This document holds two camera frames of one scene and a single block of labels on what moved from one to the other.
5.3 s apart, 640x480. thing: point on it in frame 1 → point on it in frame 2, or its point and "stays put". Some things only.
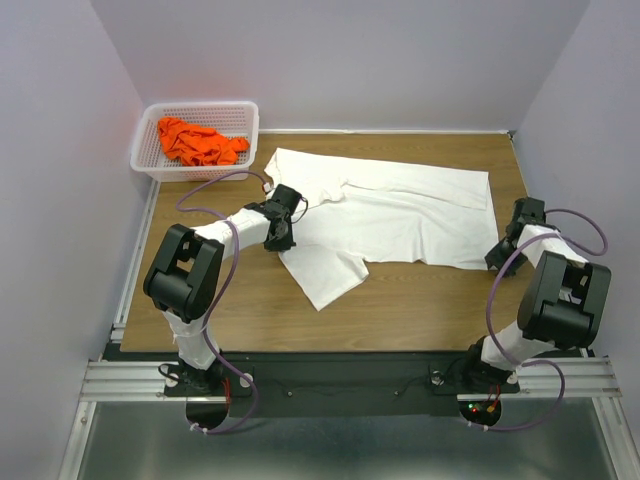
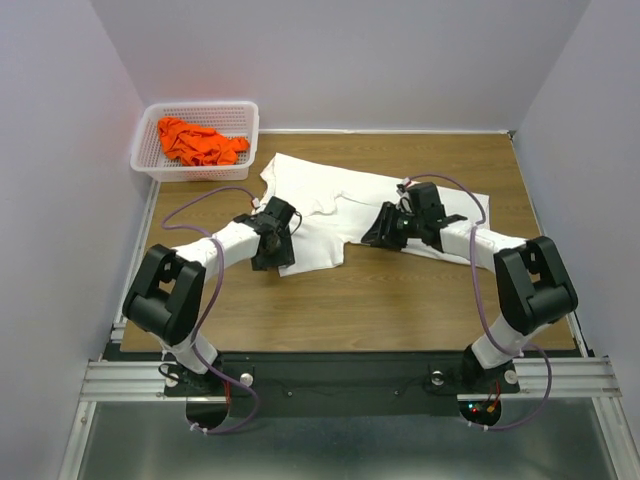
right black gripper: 494,257 → 378,236
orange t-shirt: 198,145 stays put
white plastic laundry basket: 238,119 stays put
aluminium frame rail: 116,381 stays put
